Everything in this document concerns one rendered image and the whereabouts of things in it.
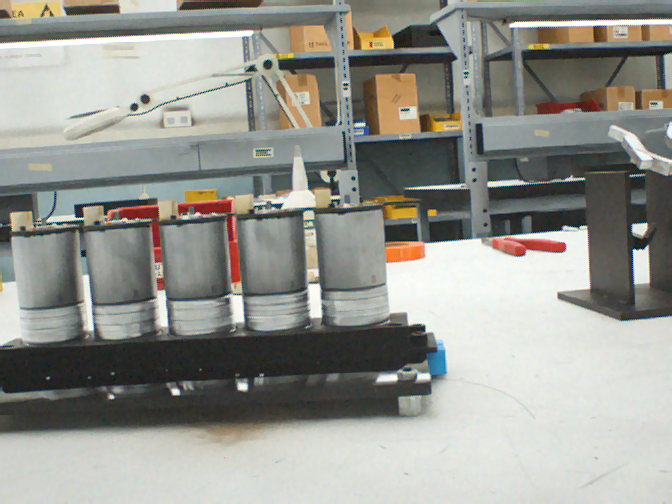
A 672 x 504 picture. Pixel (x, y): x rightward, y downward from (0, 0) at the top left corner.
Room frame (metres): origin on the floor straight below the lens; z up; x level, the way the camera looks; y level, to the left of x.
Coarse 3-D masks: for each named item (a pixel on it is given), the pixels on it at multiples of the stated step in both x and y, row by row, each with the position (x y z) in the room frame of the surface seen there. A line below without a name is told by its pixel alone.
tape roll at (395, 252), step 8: (392, 248) 0.68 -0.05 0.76; (400, 248) 0.68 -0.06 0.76; (408, 248) 0.68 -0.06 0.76; (416, 248) 0.69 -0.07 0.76; (424, 248) 0.70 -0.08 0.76; (392, 256) 0.68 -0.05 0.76; (400, 256) 0.68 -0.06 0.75; (408, 256) 0.68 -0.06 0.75; (416, 256) 0.69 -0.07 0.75; (424, 256) 0.70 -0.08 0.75
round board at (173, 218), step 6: (174, 216) 0.30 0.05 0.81; (198, 216) 0.30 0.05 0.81; (204, 216) 0.30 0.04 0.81; (210, 216) 0.30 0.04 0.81; (216, 216) 0.30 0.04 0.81; (222, 216) 0.30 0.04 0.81; (162, 222) 0.30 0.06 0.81; (168, 222) 0.29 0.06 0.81; (174, 222) 0.29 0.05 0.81; (180, 222) 0.29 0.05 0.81; (186, 222) 0.29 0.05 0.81
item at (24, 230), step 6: (24, 228) 0.30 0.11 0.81; (42, 228) 0.30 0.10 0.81; (48, 228) 0.30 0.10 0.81; (54, 228) 0.30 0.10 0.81; (60, 228) 0.30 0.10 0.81; (66, 228) 0.30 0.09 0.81; (72, 228) 0.30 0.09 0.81; (78, 228) 0.31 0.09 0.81; (12, 234) 0.30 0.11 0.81; (18, 234) 0.30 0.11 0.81; (24, 234) 0.30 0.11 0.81
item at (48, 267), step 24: (24, 240) 0.30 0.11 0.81; (48, 240) 0.30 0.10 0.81; (72, 240) 0.30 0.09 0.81; (24, 264) 0.30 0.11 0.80; (48, 264) 0.30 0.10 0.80; (72, 264) 0.30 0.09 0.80; (24, 288) 0.30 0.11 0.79; (48, 288) 0.30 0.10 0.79; (72, 288) 0.30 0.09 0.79; (24, 312) 0.30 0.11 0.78; (48, 312) 0.30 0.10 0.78; (72, 312) 0.30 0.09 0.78; (24, 336) 0.30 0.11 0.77; (48, 336) 0.30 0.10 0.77; (72, 336) 0.30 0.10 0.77
